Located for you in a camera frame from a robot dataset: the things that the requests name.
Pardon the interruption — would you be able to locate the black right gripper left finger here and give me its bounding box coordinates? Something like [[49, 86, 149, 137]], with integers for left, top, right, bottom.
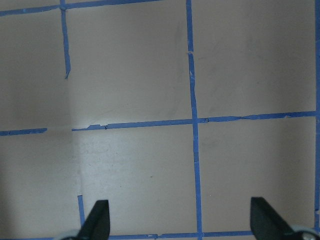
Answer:
[[77, 200, 111, 240]]

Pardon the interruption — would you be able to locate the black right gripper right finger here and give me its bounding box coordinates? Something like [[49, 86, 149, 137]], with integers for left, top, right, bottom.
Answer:
[[250, 197, 299, 240]]

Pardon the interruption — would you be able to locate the brown paper table cover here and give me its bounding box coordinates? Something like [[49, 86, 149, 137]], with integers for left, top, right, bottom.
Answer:
[[0, 0, 320, 240]]

